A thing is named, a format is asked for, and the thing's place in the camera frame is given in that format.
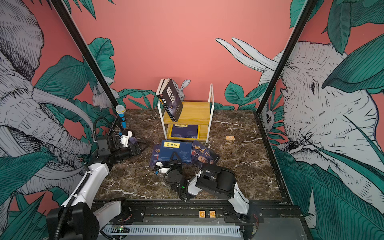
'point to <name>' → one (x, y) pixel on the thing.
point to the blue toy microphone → (120, 109)
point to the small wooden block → (230, 138)
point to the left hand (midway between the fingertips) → (144, 145)
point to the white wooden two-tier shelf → (194, 121)
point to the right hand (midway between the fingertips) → (175, 150)
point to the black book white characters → (170, 99)
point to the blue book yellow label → (183, 131)
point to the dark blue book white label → (183, 149)
